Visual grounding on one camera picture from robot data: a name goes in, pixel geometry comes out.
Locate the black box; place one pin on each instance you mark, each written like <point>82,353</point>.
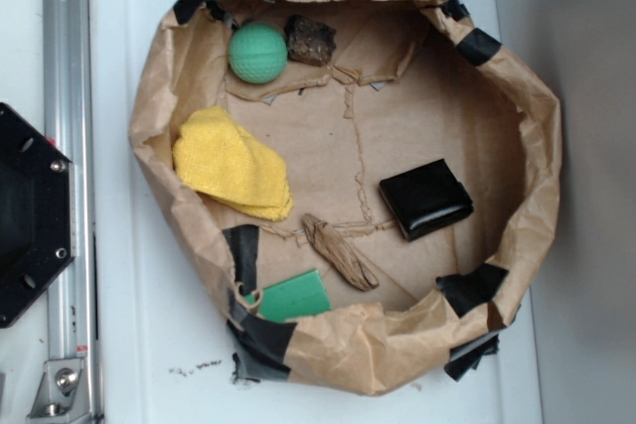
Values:
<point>426,199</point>

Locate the brown paper bag bin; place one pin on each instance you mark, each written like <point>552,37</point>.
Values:
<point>410,82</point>

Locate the piece of driftwood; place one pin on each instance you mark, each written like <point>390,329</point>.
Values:
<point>349,262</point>

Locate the yellow folded cloth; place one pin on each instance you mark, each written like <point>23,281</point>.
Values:
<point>216,156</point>

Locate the green foam block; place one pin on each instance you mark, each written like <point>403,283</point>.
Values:
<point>299,296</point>

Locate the dark brown rock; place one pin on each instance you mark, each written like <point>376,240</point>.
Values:
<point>309,42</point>

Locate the green dimpled ball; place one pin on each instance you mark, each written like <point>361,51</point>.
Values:
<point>257,53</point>

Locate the aluminium frame rail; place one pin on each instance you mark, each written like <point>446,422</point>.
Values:
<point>72,297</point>

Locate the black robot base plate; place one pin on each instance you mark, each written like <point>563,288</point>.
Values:
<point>37,232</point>

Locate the metal corner bracket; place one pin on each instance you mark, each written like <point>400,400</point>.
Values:
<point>62,393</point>

